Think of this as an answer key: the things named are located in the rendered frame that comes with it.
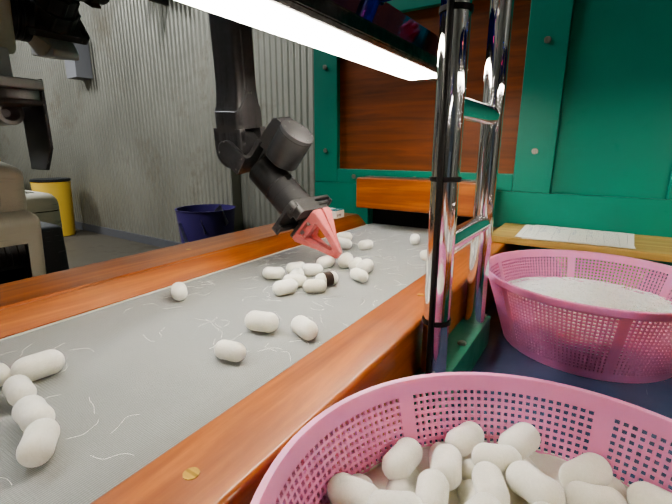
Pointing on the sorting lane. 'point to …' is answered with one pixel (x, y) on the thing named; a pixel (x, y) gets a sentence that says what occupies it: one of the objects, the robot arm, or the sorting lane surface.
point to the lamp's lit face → (310, 34)
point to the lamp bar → (374, 27)
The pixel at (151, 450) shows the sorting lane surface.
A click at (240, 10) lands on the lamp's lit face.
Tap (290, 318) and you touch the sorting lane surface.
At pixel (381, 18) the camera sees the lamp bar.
